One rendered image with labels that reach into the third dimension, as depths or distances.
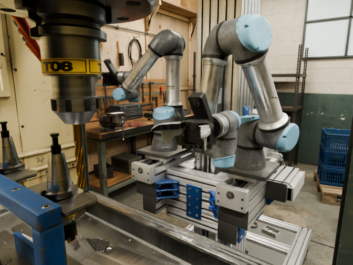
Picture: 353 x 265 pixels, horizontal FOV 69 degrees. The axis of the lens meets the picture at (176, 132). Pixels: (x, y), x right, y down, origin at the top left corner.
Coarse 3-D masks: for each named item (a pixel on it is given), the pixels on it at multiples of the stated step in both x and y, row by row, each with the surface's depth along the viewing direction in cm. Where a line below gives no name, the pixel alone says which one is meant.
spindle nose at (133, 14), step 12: (0, 0) 21; (12, 0) 21; (84, 0) 21; (96, 0) 21; (108, 0) 21; (120, 0) 21; (132, 0) 21; (144, 0) 21; (156, 0) 22; (0, 12) 24; (12, 12) 24; (24, 12) 24; (108, 12) 24; (120, 12) 24; (132, 12) 24; (144, 12) 24
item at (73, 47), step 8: (40, 40) 22; (48, 40) 21; (56, 40) 21; (64, 40) 21; (72, 40) 21; (80, 40) 21; (88, 40) 22; (96, 40) 23; (40, 48) 22; (48, 48) 21; (56, 48) 21; (64, 48) 21; (72, 48) 21; (80, 48) 21; (88, 48) 22; (96, 48) 23; (48, 56) 21; (56, 56) 21; (64, 56) 21; (72, 56) 21; (80, 56) 22; (88, 56) 22; (96, 56) 23
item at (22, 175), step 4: (16, 172) 59; (20, 172) 59; (24, 172) 59; (28, 172) 59; (32, 172) 59; (36, 172) 59; (8, 176) 57; (12, 176) 57; (16, 176) 57; (20, 176) 57; (24, 176) 57; (28, 176) 57; (32, 176) 58; (16, 180) 55; (20, 180) 56
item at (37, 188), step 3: (39, 183) 53; (42, 183) 53; (45, 183) 53; (30, 186) 51; (33, 186) 51; (36, 186) 51; (39, 186) 51; (42, 186) 51; (30, 189) 50; (33, 189) 50; (36, 189) 50; (39, 189) 50; (36, 192) 48; (39, 192) 49
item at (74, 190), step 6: (72, 186) 49; (42, 192) 47; (48, 192) 46; (54, 192) 46; (60, 192) 46; (66, 192) 46; (72, 192) 47; (48, 198) 45; (54, 198) 45; (60, 198) 46; (66, 198) 47
